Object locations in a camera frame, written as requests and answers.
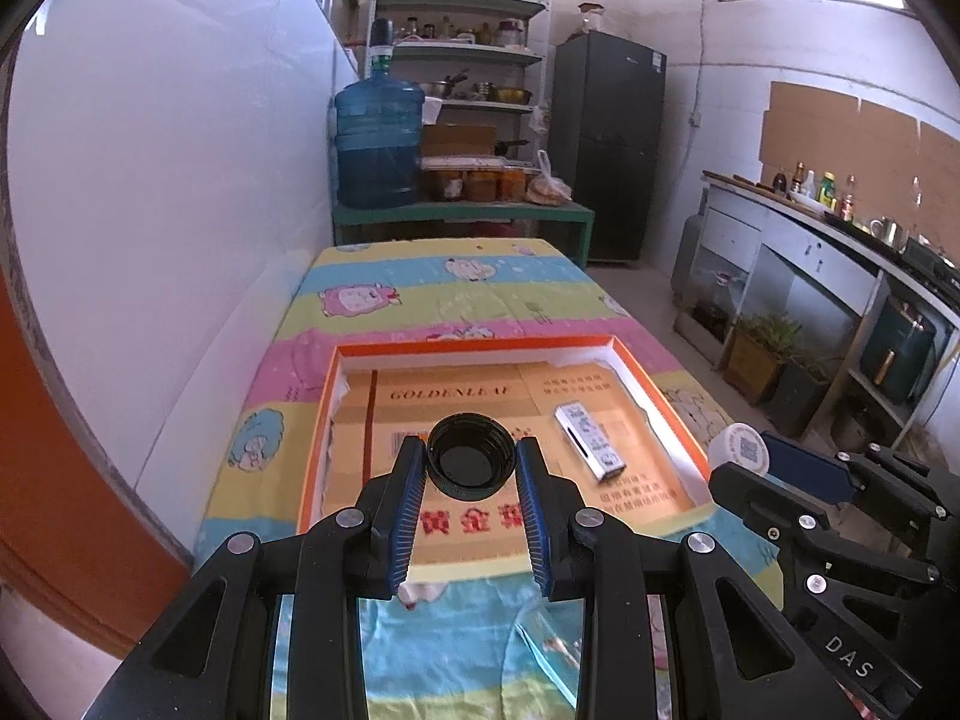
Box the white QR code lid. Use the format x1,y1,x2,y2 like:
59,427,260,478
708,422,770,476

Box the white cartoon rectangular box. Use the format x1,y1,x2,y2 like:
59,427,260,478
553,401,626,483

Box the black bottle cap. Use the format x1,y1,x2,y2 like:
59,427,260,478
427,413,516,502

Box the clear glitter rectangular case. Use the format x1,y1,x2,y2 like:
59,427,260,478
516,598,584,704

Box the dark green air fryer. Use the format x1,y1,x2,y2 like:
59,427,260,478
861,296,935,405

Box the potted green plant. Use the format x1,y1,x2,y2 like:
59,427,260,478
722,314,802,406

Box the white kitchen counter cabinet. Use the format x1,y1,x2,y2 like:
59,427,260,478
674,176,958,466

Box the orange shallow cardboard tray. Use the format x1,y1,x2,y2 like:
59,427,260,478
298,335,713,536

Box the grey gas cylinder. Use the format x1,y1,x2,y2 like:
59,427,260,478
670,215,704,302

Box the plastic bag of food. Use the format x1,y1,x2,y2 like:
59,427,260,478
524,149,573,206

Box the black refrigerator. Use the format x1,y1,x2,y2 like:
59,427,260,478
547,31,667,263

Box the green low table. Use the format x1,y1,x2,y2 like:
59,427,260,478
332,202,594,270

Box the brown cardboard box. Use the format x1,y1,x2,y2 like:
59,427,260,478
421,124,496,158

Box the white metal shelf rack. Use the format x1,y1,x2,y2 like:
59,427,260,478
370,0,551,163

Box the blue water jug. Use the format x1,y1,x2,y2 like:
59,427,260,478
334,18,425,210

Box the red wooden door frame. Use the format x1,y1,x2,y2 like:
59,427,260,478
2,296,187,658

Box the brown cardboard wall panel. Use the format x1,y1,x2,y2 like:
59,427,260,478
758,82,960,255

